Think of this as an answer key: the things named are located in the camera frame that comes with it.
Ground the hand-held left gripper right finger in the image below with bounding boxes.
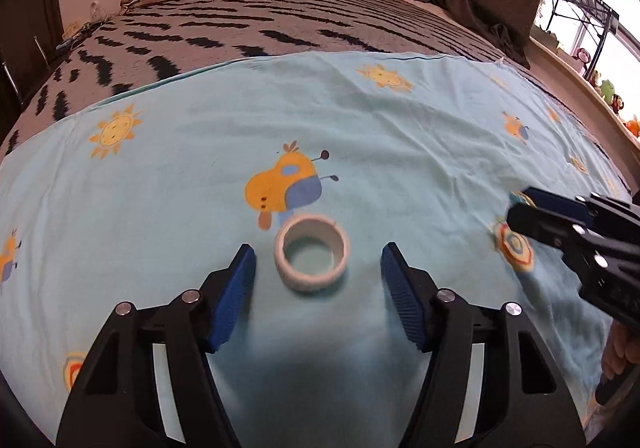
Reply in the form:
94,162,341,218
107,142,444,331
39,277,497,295
381,242,587,448

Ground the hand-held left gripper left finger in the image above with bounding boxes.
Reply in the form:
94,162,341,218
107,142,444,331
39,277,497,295
56,244,257,448

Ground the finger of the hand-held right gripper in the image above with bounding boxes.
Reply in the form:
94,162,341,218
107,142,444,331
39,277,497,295
520,186,640,229
506,201,609,275

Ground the white tape roll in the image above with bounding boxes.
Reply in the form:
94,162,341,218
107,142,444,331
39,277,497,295
274,215,350,297

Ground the person's right hand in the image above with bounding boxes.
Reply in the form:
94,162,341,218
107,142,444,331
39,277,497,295
601,322,640,380

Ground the wooden window ledge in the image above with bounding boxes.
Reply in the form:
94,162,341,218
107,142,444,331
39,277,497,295
529,35,640,179

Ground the light blue printed bedsheet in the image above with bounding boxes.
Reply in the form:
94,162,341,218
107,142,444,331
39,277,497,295
0,50,633,448

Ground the grey black patterned blanket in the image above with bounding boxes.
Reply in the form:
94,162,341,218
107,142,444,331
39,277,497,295
0,0,632,189

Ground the metal bar frame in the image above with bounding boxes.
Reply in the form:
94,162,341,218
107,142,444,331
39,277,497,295
0,35,51,103

